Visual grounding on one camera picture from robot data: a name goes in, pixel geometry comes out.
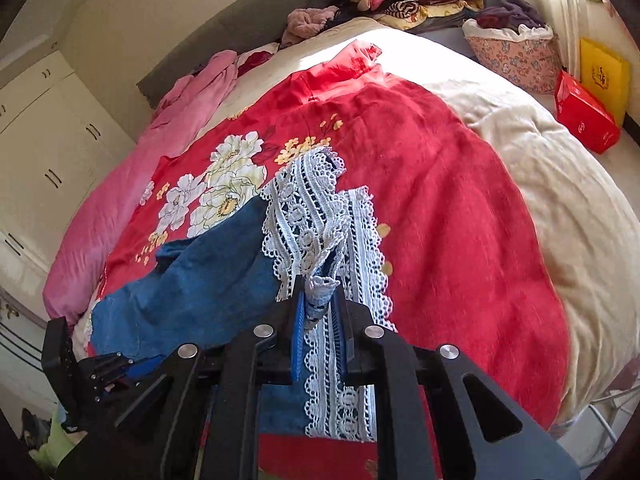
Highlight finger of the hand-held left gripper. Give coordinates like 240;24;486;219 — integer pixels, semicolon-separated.
82;352;168;401

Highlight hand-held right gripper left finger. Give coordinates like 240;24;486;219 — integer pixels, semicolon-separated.
55;276;308;480

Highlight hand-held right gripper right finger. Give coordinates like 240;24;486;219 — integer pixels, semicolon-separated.
330;285;583;480

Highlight blue denim lace-trimmed pants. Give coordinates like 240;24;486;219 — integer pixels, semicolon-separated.
90;146;398;443

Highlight red floral blanket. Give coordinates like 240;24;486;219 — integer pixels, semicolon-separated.
82;40;571;480

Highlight pink quilt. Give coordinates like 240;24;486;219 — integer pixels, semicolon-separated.
42;50;238;326

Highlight white wardrobe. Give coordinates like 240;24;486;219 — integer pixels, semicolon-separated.
0;35;136;321

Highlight beige comforter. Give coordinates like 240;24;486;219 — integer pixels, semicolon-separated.
195;25;640;426

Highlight mauve crumpled garment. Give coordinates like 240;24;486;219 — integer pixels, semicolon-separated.
280;6;341;48

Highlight grey bed headboard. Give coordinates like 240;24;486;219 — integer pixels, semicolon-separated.
136;0;346;103

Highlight floral laundry basket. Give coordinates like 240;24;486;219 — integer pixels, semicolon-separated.
462;19;563;93

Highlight red cardboard box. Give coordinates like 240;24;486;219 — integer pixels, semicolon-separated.
554;71;621;155

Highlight purple clothes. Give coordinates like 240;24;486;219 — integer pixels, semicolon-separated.
475;0;548;31

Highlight yellow box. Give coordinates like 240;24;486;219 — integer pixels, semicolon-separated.
579;37;632;126

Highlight white metal frame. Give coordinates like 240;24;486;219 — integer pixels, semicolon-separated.
585;390;632;461

